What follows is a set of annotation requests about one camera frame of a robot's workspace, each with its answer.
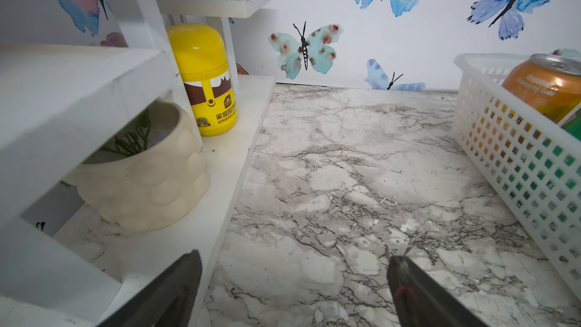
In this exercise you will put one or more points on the green soda can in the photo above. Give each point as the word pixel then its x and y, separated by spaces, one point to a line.
pixel 571 122

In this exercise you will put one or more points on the cream bubble plant pot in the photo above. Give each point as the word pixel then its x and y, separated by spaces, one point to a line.
pixel 154 188

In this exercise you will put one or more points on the white plastic basket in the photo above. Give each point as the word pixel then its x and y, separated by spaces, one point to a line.
pixel 532 163

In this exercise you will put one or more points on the orange soda can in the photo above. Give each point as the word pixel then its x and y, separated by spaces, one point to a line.
pixel 548 83

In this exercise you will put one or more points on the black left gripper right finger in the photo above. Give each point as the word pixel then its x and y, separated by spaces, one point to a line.
pixel 420 301

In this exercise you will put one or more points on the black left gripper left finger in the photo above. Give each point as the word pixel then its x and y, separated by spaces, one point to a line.
pixel 167 301

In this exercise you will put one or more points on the white stepped shelf unit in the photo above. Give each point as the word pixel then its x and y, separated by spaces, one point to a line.
pixel 78 78

